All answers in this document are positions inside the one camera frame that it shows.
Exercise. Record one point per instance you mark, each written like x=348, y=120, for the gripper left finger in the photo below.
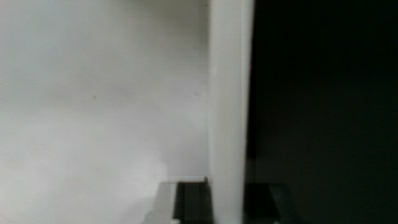
x=192, y=204

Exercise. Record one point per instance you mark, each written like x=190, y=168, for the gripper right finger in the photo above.
x=268, y=206

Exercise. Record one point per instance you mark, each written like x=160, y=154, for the white square tabletop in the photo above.
x=123, y=108

